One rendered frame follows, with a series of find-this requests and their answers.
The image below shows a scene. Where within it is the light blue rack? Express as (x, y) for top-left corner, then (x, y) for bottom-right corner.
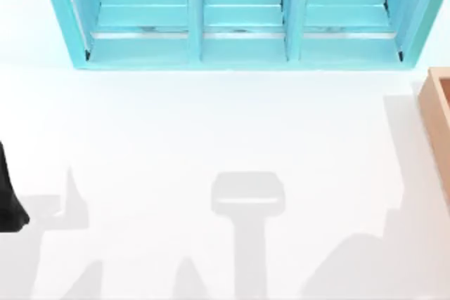
(38, 0), (447, 71)

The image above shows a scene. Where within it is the salmon-coloured shallow box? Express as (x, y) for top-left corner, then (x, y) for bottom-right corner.
(417, 67), (450, 216)

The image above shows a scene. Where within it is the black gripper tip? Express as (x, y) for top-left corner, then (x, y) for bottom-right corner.
(0, 141), (31, 235)

